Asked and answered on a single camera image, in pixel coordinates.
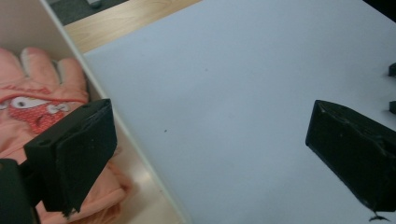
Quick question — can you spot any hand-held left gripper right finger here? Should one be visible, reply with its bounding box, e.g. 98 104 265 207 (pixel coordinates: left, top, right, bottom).
304 99 396 213

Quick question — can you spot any pink glove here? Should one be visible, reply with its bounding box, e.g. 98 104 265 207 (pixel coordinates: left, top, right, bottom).
0 46 133 224

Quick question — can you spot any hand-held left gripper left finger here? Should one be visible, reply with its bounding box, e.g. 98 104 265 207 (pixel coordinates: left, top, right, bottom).
23 98 119 217

